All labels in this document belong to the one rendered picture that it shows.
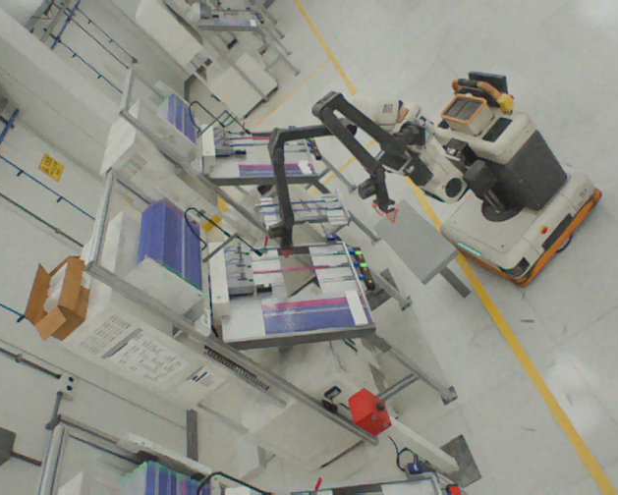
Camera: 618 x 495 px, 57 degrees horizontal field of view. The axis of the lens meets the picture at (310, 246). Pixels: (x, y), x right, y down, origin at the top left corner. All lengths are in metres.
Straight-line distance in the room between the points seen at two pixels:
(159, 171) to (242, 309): 1.31
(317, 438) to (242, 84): 5.00
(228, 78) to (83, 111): 2.20
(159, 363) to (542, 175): 2.07
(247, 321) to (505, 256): 1.38
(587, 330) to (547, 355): 0.22
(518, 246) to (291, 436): 1.57
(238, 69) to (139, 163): 3.67
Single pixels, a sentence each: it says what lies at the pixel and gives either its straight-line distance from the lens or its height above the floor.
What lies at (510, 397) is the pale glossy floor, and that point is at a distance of 3.08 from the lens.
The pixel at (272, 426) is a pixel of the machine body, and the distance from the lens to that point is 3.12.
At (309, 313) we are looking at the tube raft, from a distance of 2.73.
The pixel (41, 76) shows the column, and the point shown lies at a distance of 5.63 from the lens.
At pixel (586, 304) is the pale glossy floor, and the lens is 3.15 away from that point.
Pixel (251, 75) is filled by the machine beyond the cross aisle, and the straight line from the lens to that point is 7.27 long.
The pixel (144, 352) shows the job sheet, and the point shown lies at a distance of 2.62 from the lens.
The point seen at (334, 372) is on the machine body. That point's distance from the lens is 2.89.
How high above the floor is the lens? 2.58
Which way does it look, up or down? 33 degrees down
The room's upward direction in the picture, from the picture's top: 50 degrees counter-clockwise
